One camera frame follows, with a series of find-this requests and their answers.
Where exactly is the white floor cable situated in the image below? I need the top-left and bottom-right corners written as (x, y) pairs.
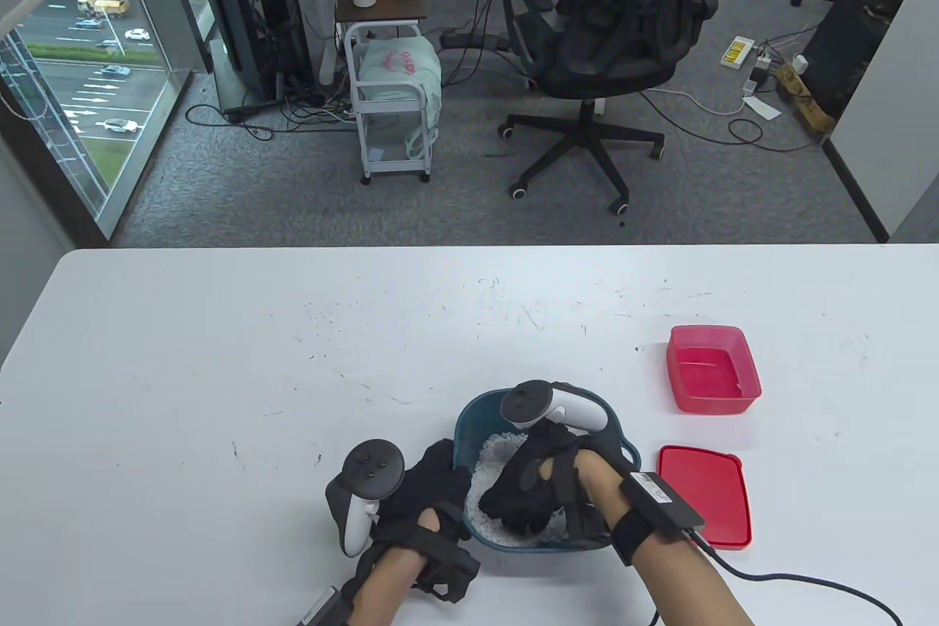
top-left (646, 87), bottom-right (749, 117)

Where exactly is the white cart with brown top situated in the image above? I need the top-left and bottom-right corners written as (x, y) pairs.
top-left (335, 0), bottom-right (441, 184)

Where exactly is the person's right hand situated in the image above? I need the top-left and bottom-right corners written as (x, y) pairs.
top-left (478, 424), bottom-right (632, 542)

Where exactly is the black wrist module cable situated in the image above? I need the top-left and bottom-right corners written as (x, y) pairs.
top-left (690, 531), bottom-right (903, 626)

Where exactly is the teal plastic basin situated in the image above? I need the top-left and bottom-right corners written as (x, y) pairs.
top-left (453, 390), bottom-right (641, 555)

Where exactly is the black computer tower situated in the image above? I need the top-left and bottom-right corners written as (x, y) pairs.
top-left (202, 0), bottom-right (313, 120)

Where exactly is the red plastic container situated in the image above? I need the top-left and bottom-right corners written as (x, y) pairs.
top-left (666, 324), bottom-right (762, 415)

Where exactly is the person's right forearm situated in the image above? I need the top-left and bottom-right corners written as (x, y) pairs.
top-left (572, 450), bottom-right (756, 626)

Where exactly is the white plastic bag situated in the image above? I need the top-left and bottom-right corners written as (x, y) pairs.
top-left (357, 39), bottom-right (443, 157)

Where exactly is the person's left hand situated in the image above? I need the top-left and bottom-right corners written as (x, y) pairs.
top-left (370, 439), bottom-right (481, 605)

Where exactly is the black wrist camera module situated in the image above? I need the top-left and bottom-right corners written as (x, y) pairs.
top-left (609, 470), bottom-right (706, 567)
top-left (297, 586), bottom-right (353, 626)

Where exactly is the white power strip with plugs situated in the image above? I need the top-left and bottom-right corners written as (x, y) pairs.
top-left (742, 54), bottom-right (775, 97)

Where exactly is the black white hand controller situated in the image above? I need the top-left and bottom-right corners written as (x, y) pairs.
top-left (326, 439), bottom-right (406, 558)
top-left (500, 380), bottom-right (610, 433)

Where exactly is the person's left forearm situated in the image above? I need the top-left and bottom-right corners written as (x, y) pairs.
top-left (345, 545), bottom-right (430, 626)

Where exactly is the red container lid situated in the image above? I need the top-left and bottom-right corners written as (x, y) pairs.
top-left (657, 444), bottom-right (753, 550)

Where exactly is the black leaning panel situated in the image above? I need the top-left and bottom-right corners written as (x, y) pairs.
top-left (803, 0), bottom-right (918, 135)

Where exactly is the black floor cable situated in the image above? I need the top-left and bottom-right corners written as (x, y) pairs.
top-left (638, 90), bottom-right (819, 153)
top-left (185, 101), bottom-right (360, 142)

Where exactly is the black mesh office chair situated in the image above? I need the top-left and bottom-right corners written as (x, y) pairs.
top-left (497, 0), bottom-right (721, 216)

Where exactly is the white rice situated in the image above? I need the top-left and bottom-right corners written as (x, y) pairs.
top-left (466, 433), bottom-right (573, 550)

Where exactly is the white desk leg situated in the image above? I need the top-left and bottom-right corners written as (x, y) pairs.
top-left (297, 0), bottom-right (338, 87)

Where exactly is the glass window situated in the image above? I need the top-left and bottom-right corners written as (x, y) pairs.
top-left (0, 0), bottom-right (191, 238)

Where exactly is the brown cardboard piece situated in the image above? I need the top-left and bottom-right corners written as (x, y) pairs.
top-left (776, 62), bottom-right (837, 139)

